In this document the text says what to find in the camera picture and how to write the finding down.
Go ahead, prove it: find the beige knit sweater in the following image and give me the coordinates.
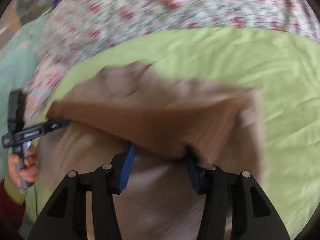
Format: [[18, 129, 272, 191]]
[[37, 62, 265, 239]]

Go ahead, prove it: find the person's left hand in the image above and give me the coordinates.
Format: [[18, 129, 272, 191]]
[[7, 145, 39, 188]]

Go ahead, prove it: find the green bed sheet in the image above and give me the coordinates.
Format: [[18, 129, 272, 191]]
[[24, 27, 320, 238]]

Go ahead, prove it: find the white floral quilt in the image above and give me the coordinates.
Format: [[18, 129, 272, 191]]
[[25, 0, 319, 124]]

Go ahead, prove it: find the framed landscape painting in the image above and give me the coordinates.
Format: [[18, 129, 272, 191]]
[[1, 0, 54, 47]]

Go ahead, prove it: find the red sleeved left forearm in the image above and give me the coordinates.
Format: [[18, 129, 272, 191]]
[[1, 177, 25, 239]]

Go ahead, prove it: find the teal floral duvet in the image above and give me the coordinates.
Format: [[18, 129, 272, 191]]
[[0, 12, 51, 181]]

